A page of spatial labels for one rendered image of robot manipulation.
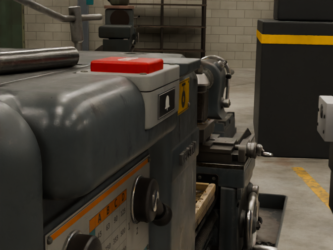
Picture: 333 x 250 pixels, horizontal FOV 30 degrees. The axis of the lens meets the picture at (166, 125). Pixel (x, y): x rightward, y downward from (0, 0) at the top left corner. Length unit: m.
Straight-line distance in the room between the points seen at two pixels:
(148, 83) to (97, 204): 0.12
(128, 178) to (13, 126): 0.27
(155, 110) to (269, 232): 1.72
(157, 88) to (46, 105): 0.19
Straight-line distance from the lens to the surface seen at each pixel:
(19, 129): 0.43
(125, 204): 0.67
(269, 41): 5.74
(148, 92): 0.59
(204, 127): 1.63
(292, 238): 3.84
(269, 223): 2.40
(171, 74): 0.67
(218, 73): 2.23
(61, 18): 1.09
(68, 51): 0.66
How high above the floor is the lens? 1.31
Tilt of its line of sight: 10 degrees down
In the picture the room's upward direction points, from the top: 1 degrees clockwise
